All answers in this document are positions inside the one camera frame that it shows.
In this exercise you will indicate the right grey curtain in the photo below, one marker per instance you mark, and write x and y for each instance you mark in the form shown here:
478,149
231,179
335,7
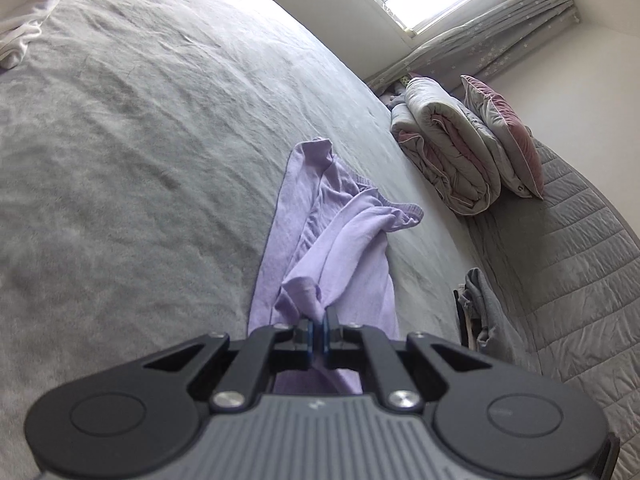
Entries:
485,46

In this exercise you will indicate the grey bed sheet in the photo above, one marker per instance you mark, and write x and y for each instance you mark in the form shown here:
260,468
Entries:
143,144

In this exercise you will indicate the grey pink pillow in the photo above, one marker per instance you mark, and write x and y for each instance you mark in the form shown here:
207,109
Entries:
500,118

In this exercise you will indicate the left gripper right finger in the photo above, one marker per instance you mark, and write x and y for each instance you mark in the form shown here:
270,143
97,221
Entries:
379,361

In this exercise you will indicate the purple pants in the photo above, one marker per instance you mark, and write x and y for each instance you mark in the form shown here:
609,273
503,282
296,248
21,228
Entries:
327,244

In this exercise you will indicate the rolled grey pink quilt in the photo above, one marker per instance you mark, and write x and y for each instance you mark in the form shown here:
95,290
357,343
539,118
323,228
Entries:
436,132

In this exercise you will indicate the folded grey garment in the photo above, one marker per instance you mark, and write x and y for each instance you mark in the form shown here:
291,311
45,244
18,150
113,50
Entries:
483,324

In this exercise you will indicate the white jacket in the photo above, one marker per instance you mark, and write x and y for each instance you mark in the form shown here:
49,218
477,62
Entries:
21,22

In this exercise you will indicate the grey quilted headboard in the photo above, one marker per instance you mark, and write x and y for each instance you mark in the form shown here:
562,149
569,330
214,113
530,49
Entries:
566,269

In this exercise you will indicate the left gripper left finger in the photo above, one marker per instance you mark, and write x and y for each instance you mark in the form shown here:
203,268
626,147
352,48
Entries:
252,365

